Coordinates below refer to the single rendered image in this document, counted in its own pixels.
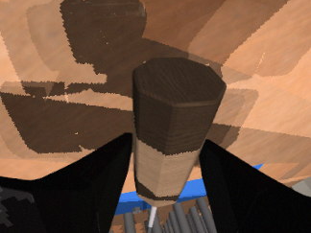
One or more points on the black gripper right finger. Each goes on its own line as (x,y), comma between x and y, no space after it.
(244,200)

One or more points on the blue flat strip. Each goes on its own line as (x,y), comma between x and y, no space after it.
(192,189)

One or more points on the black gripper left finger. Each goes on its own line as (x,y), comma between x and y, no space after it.
(80,198)

